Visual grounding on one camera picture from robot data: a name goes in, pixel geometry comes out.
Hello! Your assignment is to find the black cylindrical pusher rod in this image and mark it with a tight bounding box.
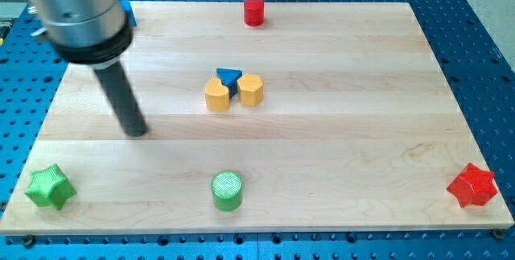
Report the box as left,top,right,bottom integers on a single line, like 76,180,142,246
94,61,147,137

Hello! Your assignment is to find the green cylinder block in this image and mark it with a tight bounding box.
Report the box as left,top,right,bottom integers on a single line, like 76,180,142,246
211,171,243,212

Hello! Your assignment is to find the green star block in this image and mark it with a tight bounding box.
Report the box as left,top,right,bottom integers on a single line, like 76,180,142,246
25,164,77,211

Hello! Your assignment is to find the red star block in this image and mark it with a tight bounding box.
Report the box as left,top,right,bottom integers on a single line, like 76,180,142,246
447,163,498,208

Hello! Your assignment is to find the blue perforated metal base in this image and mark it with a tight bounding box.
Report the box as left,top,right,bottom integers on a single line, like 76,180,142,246
1,0,514,259

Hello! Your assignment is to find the yellow heart block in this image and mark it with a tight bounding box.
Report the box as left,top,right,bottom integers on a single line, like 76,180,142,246
204,78,230,111

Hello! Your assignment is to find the red cylinder block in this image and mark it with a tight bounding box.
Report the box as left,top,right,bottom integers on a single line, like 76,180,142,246
243,0,265,27

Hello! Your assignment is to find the yellow hexagon block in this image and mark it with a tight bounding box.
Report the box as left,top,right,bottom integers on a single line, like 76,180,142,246
237,73,264,107

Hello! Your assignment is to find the blue cube block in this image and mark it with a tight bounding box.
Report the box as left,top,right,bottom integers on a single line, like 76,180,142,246
120,0,137,27

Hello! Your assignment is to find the light wooden board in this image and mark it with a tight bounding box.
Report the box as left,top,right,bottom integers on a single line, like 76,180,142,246
1,2,513,235

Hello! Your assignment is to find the blue triangle block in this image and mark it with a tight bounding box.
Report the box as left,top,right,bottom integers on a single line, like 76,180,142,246
216,68,243,98

